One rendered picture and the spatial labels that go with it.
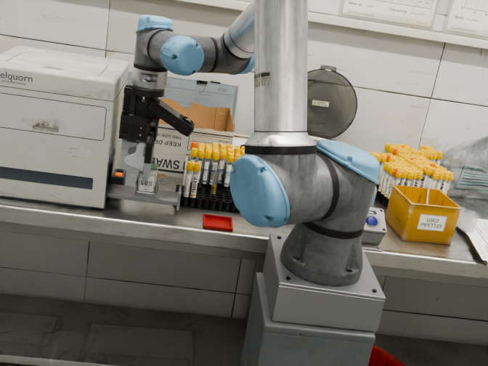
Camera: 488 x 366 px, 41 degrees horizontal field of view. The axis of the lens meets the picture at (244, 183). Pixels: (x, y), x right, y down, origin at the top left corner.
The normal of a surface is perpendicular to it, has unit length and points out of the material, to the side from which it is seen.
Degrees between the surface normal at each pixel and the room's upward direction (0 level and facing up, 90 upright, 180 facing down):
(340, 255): 76
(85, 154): 90
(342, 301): 90
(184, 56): 90
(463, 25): 93
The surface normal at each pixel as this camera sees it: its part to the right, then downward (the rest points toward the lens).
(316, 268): -0.23, 0.00
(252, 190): -0.81, 0.19
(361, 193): 0.53, 0.37
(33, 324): 0.15, -0.93
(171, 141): -0.02, 0.35
